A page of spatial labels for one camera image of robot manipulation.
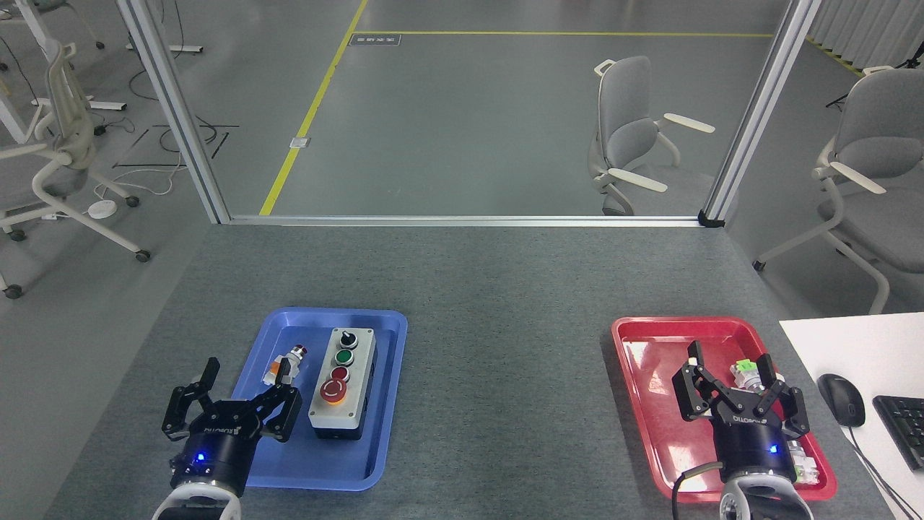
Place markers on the orange push button switch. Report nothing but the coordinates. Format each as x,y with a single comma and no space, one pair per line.
274,370

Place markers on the blue plastic tray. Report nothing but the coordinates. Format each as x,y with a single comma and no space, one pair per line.
325,462

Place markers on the silver aluminium rail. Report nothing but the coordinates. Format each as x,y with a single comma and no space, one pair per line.
462,220

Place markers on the metal floor socket plate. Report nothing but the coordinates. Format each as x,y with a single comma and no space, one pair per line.
299,142

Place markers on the grey office chair cream armrests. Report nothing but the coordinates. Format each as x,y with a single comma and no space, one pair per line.
624,137

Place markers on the silver-headed green push button switch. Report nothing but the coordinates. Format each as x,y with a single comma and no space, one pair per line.
807,466

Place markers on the white round floor device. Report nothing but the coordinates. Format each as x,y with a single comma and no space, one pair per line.
102,209

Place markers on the black keyboard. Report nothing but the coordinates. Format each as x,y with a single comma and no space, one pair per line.
906,430

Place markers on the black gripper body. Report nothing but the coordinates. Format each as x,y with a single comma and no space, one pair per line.
747,440
216,455

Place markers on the white desk foot bar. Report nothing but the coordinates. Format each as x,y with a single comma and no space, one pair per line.
166,48
79,105

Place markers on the silver aluminium post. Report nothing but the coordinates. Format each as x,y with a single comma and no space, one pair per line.
173,108
761,108

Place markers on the green-headed push button switch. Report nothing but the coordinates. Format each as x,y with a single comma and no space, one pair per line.
743,372

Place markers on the white mesh office chair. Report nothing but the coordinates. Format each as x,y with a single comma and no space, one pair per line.
68,144

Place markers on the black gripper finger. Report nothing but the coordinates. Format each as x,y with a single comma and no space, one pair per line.
794,412
693,393
175,419
285,415

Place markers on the dark floor sign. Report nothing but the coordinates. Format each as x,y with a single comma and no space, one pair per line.
375,40

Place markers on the grey control box with buttons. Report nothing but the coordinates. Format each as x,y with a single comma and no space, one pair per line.
361,361

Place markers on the black corner bracket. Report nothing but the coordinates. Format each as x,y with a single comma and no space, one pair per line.
711,219

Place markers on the white desk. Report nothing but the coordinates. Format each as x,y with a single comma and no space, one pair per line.
852,347

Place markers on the black computer mouse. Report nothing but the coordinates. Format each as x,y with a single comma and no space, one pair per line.
841,401

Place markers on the red plastic tray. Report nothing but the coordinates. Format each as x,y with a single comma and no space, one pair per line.
650,433

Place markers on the large grey office chair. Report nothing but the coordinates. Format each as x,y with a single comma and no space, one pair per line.
881,137

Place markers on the grey ribbed curtain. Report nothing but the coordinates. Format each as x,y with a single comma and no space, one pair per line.
866,29

